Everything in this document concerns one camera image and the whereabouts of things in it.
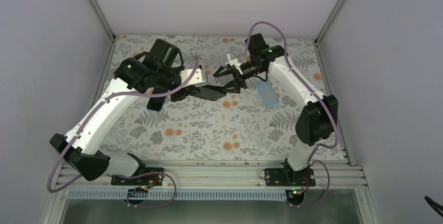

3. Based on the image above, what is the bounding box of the blue phone with black screen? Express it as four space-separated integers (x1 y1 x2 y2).
146 97 166 112

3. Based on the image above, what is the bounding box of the light blue phone case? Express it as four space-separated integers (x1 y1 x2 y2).
254 80 280 108

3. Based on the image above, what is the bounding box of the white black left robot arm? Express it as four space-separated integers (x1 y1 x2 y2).
50 39 204 185

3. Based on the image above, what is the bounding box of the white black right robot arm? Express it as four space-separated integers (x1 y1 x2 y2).
213 33 339 186

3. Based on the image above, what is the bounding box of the floral patterned table mat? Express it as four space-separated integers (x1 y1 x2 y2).
100 35 326 161

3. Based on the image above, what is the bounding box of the black object at corner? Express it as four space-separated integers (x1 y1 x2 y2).
424 195 443 217

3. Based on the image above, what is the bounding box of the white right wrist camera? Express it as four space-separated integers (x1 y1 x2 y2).
224 54 243 74

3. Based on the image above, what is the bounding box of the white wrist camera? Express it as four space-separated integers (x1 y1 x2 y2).
179 68 208 87
224 54 243 74

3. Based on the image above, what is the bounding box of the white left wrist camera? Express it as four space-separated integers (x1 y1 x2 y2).
179 68 208 87

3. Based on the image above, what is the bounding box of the aluminium mounting rail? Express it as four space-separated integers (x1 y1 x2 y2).
56 161 368 190

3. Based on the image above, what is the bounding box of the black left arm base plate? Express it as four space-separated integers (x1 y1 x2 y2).
111 167 164 186

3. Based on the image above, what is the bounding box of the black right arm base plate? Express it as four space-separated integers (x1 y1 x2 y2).
263 167 316 187

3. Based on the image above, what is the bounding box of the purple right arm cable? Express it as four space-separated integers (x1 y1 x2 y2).
242 21 341 208

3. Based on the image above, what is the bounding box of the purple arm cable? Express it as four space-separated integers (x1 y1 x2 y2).
242 21 341 208
46 54 201 209

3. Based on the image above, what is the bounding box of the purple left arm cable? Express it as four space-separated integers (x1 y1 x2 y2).
46 54 201 209

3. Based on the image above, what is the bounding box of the aluminium frame post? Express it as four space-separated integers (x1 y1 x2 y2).
88 0 115 42
315 0 346 46

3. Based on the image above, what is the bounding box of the slotted grey cable duct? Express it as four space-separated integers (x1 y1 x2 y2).
66 188 289 201

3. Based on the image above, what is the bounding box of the right aluminium frame post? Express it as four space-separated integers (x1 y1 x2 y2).
315 0 346 46

